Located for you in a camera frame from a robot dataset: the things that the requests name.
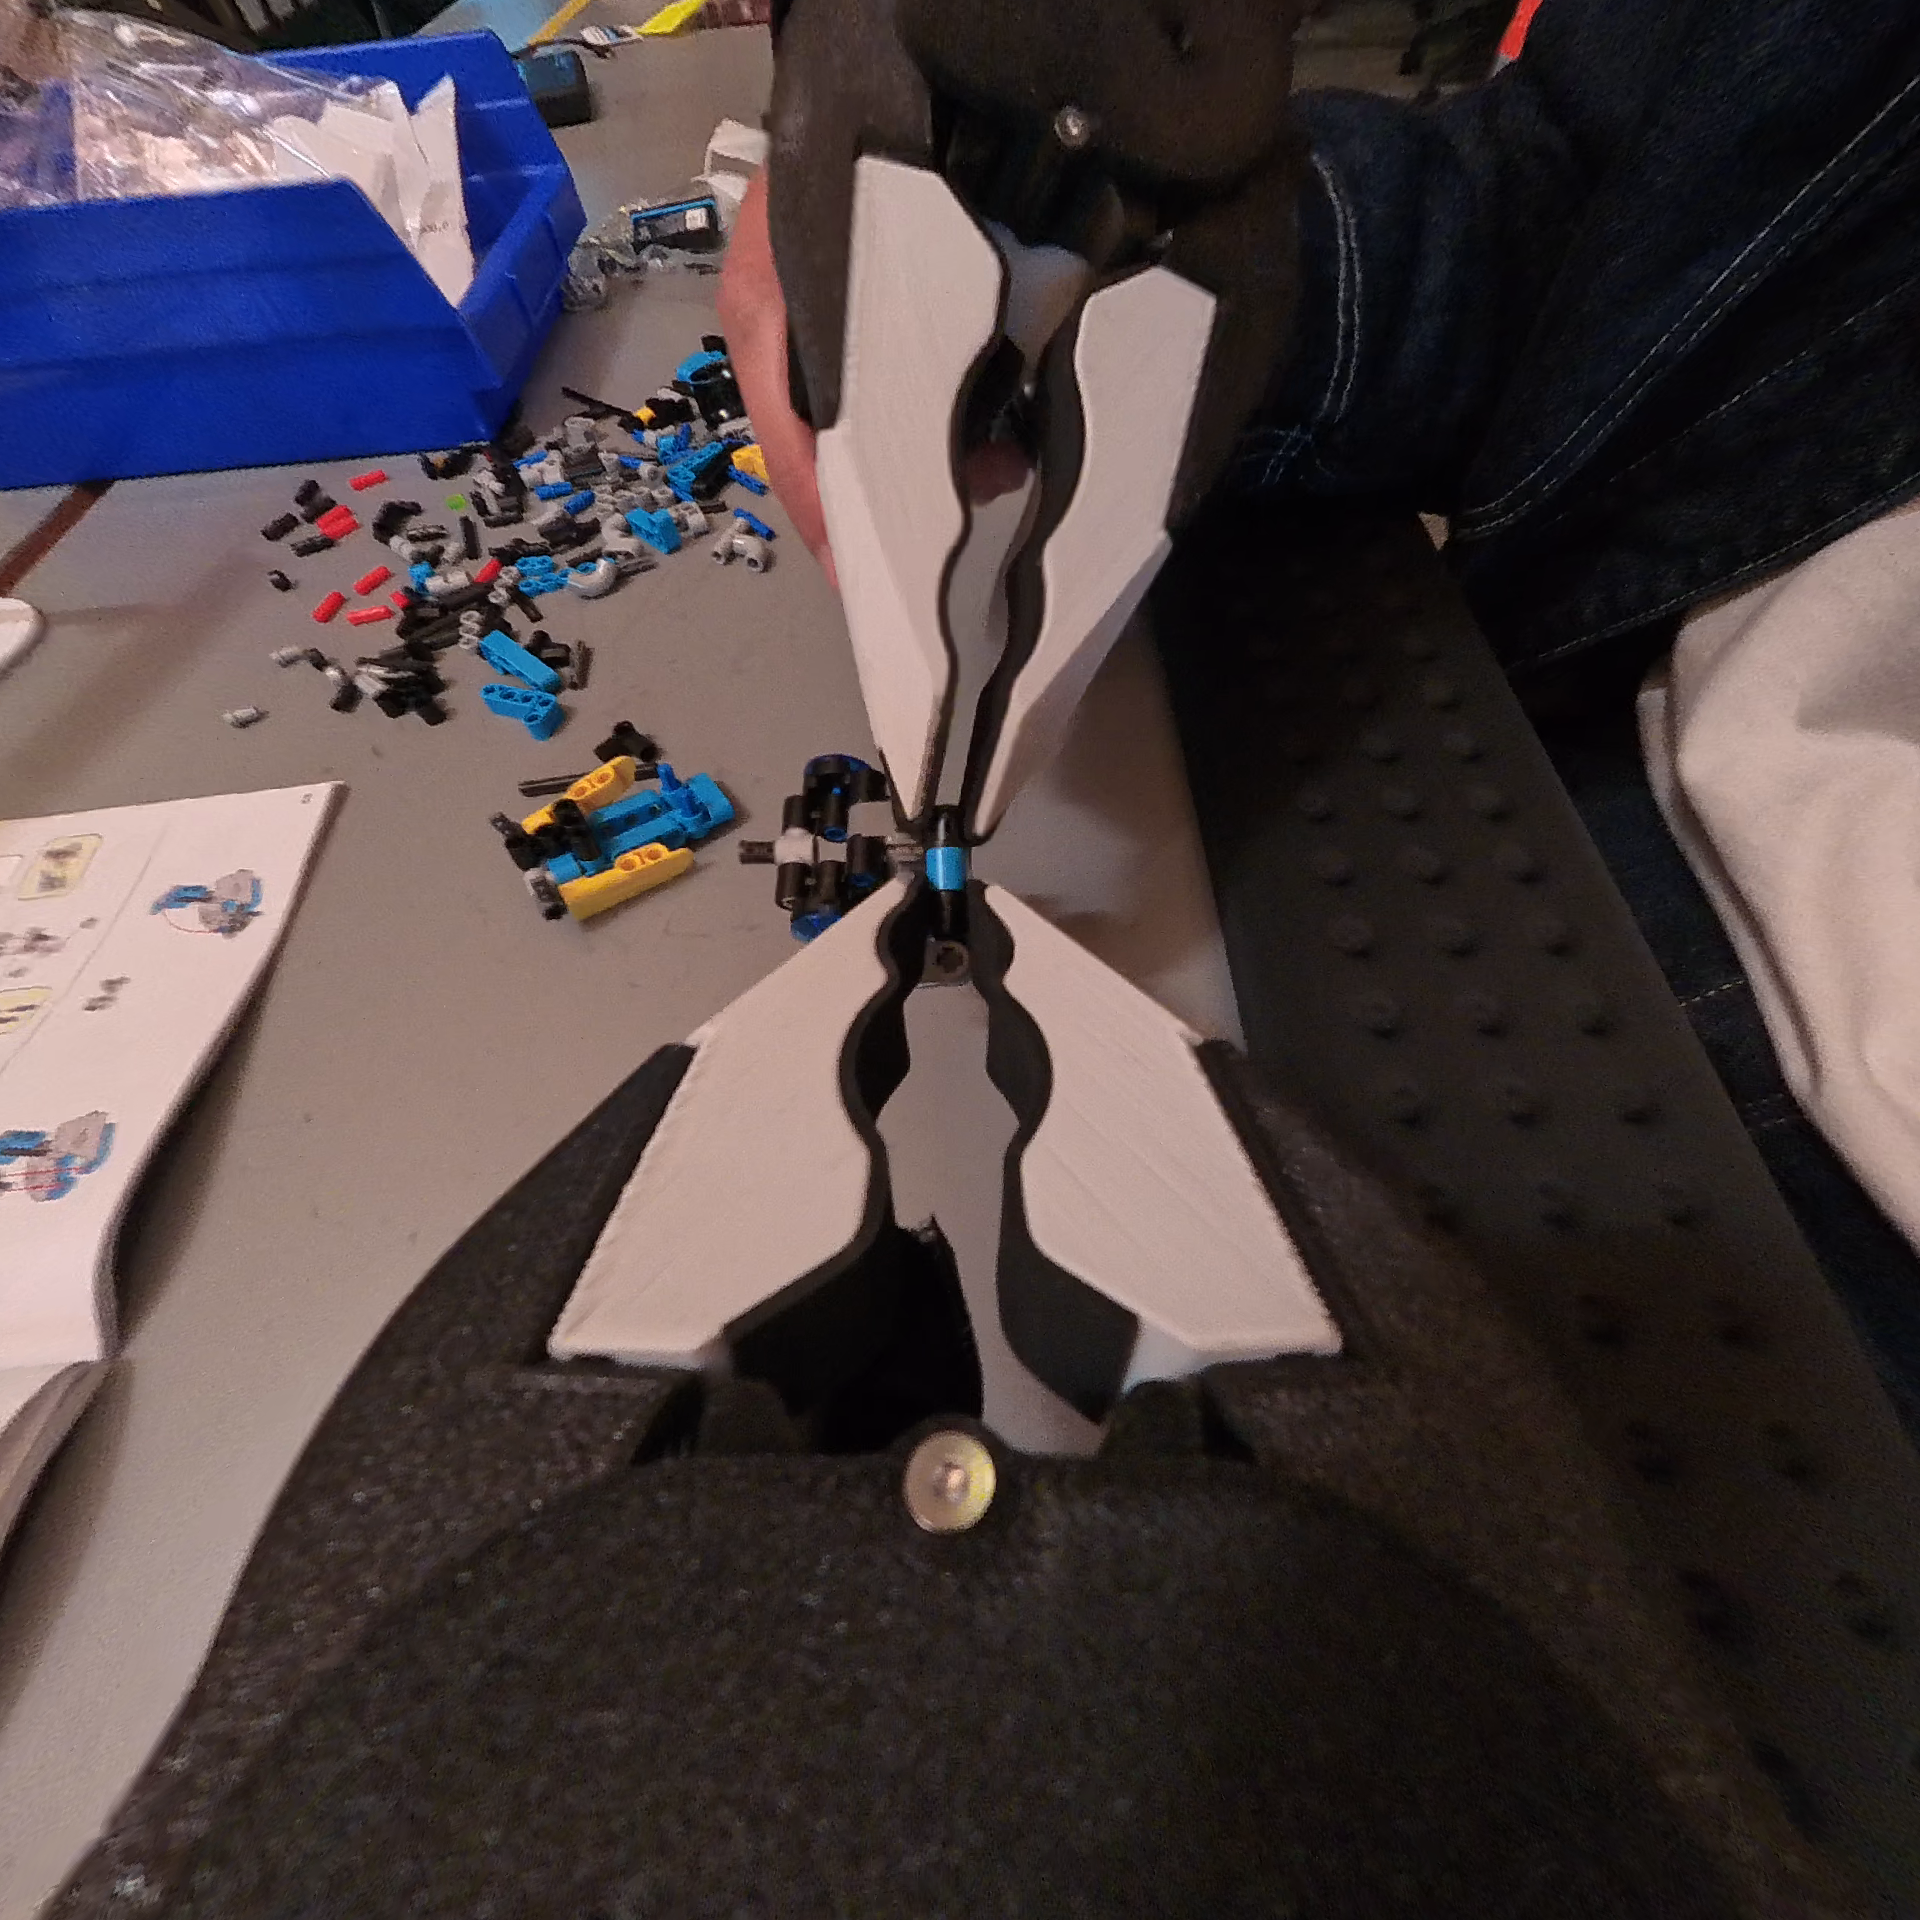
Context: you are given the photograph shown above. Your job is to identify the building instruction booklet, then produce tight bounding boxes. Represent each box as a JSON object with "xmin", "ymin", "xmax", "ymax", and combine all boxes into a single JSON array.
[{"xmin": 0, "ymin": 782, "xmax": 347, "ymax": 1548}]

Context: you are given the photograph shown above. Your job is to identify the grey desk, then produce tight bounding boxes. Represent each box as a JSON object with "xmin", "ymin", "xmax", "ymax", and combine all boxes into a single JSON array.
[{"xmin": 0, "ymin": 16, "xmax": 1248, "ymax": 1920}]

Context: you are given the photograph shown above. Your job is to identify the white shirt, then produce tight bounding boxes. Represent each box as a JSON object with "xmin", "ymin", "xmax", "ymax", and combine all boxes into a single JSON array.
[{"xmin": 1637, "ymin": 572, "xmax": 1920, "ymax": 1258}]

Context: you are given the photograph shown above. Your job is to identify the yellow blue brick assembly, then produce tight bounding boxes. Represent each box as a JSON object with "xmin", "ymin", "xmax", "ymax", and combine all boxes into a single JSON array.
[{"xmin": 497, "ymin": 752, "xmax": 744, "ymax": 927}]

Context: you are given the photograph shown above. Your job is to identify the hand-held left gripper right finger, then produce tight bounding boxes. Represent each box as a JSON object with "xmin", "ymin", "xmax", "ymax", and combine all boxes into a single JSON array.
[{"xmin": 985, "ymin": 878, "xmax": 1347, "ymax": 1414}]

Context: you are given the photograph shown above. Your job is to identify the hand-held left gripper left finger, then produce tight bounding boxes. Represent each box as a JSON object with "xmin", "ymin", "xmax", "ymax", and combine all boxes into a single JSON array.
[{"xmin": 552, "ymin": 878, "xmax": 916, "ymax": 1388}]

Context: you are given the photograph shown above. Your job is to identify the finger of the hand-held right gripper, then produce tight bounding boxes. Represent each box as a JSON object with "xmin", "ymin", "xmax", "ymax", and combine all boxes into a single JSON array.
[
  {"xmin": 973, "ymin": 256, "xmax": 1224, "ymax": 828},
  {"xmin": 812, "ymin": 151, "xmax": 1013, "ymax": 828}
]

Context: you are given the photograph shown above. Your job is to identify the person's right forearm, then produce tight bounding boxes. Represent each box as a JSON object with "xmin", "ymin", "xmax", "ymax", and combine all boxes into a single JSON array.
[{"xmin": 1216, "ymin": 0, "xmax": 1920, "ymax": 678}]

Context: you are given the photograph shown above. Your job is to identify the blue plastic bin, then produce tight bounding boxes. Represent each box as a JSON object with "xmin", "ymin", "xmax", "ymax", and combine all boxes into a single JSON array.
[{"xmin": 0, "ymin": 33, "xmax": 589, "ymax": 495}]

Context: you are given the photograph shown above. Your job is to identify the black blue brick assembly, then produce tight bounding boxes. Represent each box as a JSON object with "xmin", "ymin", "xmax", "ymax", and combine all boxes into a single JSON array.
[{"xmin": 739, "ymin": 760, "xmax": 992, "ymax": 1039}]

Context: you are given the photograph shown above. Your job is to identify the clear plastic bag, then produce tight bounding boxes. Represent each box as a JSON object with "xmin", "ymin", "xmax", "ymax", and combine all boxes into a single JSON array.
[{"xmin": 0, "ymin": 46, "xmax": 482, "ymax": 302}]

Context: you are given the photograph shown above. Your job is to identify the person's right hand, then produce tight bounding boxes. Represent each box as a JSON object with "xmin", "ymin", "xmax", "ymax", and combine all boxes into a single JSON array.
[{"xmin": 716, "ymin": 151, "xmax": 831, "ymax": 587}]

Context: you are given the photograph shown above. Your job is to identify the pile of loose brick parts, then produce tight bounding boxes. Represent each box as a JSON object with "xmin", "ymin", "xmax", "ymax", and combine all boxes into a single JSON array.
[{"xmin": 226, "ymin": 337, "xmax": 788, "ymax": 736}]

